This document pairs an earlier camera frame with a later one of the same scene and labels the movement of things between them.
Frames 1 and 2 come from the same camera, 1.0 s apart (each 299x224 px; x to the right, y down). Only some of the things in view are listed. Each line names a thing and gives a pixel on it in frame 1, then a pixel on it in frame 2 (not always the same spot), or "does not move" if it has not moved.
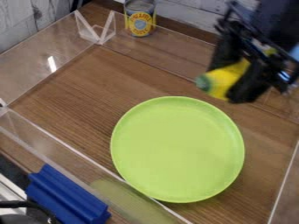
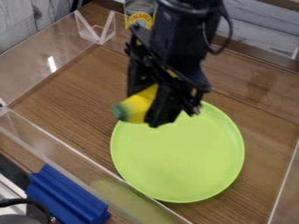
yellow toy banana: (219, 80) → (131, 109)
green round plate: (178, 148) does not move
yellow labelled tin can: (141, 17) does not move
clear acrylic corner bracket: (97, 33) does not move
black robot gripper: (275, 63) → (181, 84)
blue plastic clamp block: (70, 203) does not move
